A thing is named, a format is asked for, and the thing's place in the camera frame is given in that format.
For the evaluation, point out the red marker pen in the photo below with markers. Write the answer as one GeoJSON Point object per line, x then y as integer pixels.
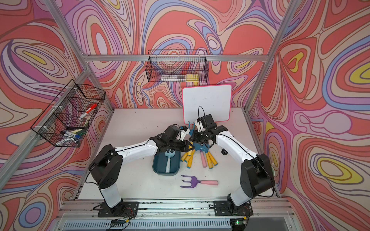
{"type": "Point", "coordinates": [88, 111]}

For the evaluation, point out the pink framed whiteboard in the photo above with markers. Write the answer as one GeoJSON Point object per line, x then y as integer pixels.
{"type": "Point", "coordinates": [203, 100]}

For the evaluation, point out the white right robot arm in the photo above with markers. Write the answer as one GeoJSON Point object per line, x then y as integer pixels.
{"type": "Point", "coordinates": [256, 171]}

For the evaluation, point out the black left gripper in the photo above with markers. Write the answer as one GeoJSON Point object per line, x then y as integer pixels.
{"type": "Point", "coordinates": [185, 147]}

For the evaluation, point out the dark teal storage box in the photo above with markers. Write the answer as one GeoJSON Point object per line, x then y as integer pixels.
{"type": "Point", "coordinates": [160, 161]}

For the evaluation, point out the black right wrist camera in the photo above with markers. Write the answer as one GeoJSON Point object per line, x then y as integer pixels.
{"type": "Point", "coordinates": [224, 150]}

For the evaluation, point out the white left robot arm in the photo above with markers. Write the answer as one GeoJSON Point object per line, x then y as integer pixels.
{"type": "Point", "coordinates": [106, 166]}

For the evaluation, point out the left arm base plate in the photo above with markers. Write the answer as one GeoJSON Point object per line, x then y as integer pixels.
{"type": "Point", "coordinates": [122, 209]}

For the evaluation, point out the black wire basket back wall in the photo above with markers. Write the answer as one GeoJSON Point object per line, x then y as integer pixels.
{"type": "Point", "coordinates": [173, 65]}

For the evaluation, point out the blue marker pen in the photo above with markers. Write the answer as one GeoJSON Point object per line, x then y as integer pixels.
{"type": "Point", "coordinates": [70, 135]}

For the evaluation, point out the teal rake yellow handle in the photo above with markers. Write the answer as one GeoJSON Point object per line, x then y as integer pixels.
{"type": "Point", "coordinates": [189, 128]}
{"type": "Point", "coordinates": [189, 159]}
{"type": "Point", "coordinates": [186, 156]}

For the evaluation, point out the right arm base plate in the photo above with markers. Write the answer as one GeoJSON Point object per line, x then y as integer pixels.
{"type": "Point", "coordinates": [226, 208]}

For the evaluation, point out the yellow eraser in basket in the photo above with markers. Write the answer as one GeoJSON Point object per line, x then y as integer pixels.
{"type": "Point", "coordinates": [194, 78]}

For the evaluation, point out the light blue rake white handle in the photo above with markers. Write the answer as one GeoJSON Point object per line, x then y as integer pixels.
{"type": "Point", "coordinates": [169, 155]}

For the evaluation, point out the purple rake pink handle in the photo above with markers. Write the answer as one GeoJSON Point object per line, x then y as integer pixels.
{"type": "Point", "coordinates": [193, 182]}

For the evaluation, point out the black wire basket left wall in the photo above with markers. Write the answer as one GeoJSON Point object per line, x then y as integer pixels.
{"type": "Point", "coordinates": [64, 111]}

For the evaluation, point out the black wire basket wall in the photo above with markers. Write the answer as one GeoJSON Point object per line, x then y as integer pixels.
{"type": "Point", "coordinates": [173, 65]}
{"type": "Point", "coordinates": [64, 111]}

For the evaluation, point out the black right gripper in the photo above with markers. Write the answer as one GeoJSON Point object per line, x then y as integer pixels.
{"type": "Point", "coordinates": [195, 137]}

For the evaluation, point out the green circuit board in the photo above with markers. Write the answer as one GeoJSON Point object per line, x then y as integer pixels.
{"type": "Point", "coordinates": [119, 222]}

